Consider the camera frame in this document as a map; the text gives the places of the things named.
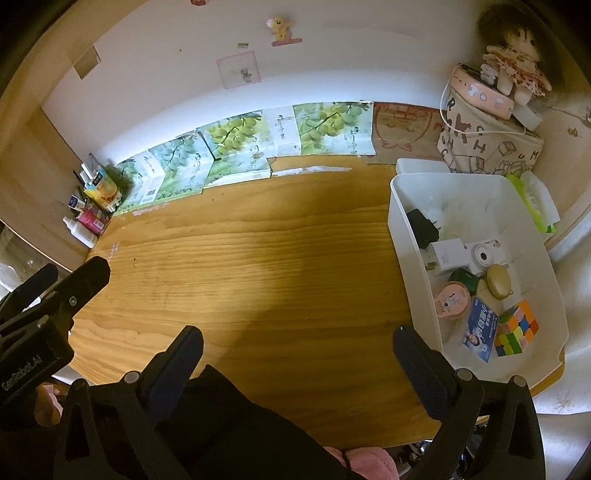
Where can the round beige compact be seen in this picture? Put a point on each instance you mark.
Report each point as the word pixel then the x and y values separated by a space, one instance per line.
pixel 498 281

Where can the multicoloured puzzle cube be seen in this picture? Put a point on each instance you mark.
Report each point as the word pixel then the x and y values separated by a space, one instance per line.
pixel 516 328

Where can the green tissue pack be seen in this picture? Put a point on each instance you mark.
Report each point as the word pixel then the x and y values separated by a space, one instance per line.
pixel 535 203

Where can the white instant camera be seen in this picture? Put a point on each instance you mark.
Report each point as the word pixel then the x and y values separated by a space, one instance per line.
pixel 485 256

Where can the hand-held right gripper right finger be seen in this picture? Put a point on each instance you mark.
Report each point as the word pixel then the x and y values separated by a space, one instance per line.
pixel 422 374

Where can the brown cardboard panel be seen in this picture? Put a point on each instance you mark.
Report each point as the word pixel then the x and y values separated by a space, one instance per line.
pixel 406 131

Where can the pink square wall note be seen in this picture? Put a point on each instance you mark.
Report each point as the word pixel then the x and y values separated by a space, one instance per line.
pixel 238 69

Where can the pink round jar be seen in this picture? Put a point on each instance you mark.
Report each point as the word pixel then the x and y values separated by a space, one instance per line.
pixel 452 301

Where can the printed beige fabric bag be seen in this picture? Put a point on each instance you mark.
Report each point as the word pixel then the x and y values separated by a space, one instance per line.
pixel 489 147

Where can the black plug adapter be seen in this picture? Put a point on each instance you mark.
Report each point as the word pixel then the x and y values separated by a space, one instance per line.
pixel 422 228

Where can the black clothing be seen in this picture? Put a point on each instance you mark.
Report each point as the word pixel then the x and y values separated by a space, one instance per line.
pixel 240 424

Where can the beige tape patch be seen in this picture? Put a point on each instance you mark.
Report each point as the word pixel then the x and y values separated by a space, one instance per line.
pixel 87 62

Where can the floral white curtain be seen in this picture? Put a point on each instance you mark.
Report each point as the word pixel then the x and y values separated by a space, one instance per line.
pixel 572 346

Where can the person's left hand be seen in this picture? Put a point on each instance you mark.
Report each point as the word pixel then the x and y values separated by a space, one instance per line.
pixel 48 406

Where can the clear box with blue label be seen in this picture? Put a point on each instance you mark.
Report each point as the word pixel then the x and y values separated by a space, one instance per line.
pixel 480 330

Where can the green perfume bottle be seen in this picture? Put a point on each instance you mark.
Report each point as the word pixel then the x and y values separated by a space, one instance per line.
pixel 464 279

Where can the pink fuzzy clothing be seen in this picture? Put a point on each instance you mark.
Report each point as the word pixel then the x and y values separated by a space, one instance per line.
pixel 369 464

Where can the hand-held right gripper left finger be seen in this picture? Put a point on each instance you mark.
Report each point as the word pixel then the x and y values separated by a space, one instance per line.
pixel 182 364

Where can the yellow pony wall sticker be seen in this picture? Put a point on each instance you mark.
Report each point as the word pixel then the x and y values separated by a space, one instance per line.
pixel 281 28

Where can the plush doll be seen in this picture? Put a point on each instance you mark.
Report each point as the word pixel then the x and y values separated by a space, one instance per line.
pixel 517 55

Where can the cluster of small bottles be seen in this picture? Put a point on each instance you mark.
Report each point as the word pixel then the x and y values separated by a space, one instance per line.
pixel 97 203

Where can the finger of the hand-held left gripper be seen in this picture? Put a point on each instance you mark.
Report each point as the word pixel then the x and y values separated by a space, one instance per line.
pixel 83 288
pixel 32 288

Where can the white charger cube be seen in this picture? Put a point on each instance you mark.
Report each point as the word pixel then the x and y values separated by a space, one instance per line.
pixel 448 256

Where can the pink printed case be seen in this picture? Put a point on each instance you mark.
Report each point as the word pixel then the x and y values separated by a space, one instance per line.
pixel 480 92

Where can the grape print box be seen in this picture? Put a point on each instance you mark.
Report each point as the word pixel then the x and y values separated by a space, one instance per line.
pixel 328 127
pixel 180 166
pixel 235 145
pixel 141 182

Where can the white plastic storage bin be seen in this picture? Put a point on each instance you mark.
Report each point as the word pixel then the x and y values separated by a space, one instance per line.
pixel 531 272

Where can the white round device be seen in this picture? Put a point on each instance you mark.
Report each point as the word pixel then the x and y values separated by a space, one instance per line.
pixel 526 117

